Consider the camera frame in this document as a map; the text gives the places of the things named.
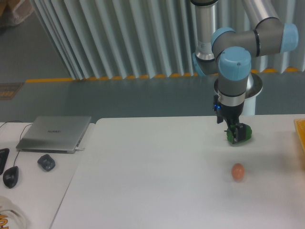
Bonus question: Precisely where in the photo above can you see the black mouse cable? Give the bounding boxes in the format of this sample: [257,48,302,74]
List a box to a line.
[0,120,33,167]

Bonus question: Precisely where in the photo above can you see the brown egg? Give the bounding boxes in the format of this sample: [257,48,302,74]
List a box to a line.
[231,163,245,182]

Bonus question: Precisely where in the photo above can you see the white and yellow bag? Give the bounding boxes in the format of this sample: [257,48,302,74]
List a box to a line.
[0,196,27,229]

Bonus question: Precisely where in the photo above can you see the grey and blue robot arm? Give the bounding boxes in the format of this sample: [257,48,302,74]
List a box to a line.
[192,0,299,144]

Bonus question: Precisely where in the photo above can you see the black computer mouse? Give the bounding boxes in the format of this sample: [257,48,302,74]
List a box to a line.
[3,166,19,189]

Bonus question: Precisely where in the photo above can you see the dark grey earbuds case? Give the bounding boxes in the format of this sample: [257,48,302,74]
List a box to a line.
[37,154,56,172]

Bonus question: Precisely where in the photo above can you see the yellow tray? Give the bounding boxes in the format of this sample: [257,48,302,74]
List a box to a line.
[294,118,305,152]

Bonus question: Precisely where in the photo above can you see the white folding partition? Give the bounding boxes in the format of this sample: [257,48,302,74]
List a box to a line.
[29,0,305,80]

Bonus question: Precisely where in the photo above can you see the black keyboard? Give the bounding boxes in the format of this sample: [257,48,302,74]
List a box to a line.
[0,148,10,175]

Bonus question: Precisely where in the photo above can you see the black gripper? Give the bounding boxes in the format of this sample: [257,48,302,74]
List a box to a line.
[213,95,246,143]

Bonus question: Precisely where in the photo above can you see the silver laptop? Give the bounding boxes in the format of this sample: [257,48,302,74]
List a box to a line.
[16,116,92,154]

